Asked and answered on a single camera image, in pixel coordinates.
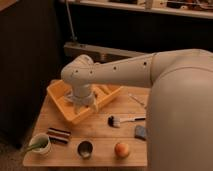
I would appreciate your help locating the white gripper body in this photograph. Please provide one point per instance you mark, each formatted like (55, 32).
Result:
(81, 95)

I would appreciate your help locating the long grey case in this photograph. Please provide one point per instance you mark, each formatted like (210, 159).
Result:
(98, 53)

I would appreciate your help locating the green utensil in mug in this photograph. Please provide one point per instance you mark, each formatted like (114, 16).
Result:
(39, 144)

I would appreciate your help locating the vertical metal pole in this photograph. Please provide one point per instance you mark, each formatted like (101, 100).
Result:
(73, 36)

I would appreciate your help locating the black bristle brush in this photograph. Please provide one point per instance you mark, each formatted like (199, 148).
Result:
(114, 121)

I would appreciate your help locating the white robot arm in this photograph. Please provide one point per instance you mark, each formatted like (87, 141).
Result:
(179, 119)

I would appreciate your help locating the yellow plastic bin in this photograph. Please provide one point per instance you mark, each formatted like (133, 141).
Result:
(104, 94)

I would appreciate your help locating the blue grey sponge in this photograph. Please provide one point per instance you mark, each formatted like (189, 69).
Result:
(140, 132)

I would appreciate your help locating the background shelf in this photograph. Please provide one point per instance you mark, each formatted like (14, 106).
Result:
(188, 8)

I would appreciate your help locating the small metal cup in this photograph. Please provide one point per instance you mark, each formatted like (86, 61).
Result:
(85, 149)

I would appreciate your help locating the orange fruit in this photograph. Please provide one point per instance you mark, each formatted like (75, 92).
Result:
(122, 150)

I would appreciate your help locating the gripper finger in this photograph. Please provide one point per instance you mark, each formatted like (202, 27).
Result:
(77, 109)
(94, 106)

